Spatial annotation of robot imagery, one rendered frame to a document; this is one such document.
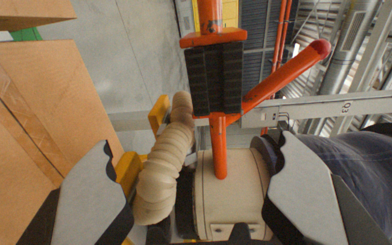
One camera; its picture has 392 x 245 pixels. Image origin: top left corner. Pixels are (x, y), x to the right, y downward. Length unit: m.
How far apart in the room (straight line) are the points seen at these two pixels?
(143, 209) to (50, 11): 1.03
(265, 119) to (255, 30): 9.95
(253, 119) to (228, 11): 6.45
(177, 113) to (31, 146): 0.27
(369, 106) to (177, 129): 1.69
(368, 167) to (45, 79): 0.57
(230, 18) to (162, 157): 7.41
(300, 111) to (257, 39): 9.92
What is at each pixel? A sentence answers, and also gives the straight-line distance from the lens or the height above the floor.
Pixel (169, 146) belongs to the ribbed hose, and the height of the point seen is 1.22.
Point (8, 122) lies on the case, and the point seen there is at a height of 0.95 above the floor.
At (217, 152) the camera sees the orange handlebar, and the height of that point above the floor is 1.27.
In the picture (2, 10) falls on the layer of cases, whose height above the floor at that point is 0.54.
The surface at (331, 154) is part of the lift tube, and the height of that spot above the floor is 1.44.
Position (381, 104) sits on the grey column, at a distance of 1.84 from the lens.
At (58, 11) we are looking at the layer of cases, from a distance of 1.14.
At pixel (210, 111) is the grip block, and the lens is 0.17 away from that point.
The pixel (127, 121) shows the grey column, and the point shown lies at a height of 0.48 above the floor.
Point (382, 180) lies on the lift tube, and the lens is 0.35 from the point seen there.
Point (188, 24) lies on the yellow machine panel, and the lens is 7.54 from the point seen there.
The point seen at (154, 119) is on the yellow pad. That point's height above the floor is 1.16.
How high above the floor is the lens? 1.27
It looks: 7 degrees down
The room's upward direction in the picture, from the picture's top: 86 degrees clockwise
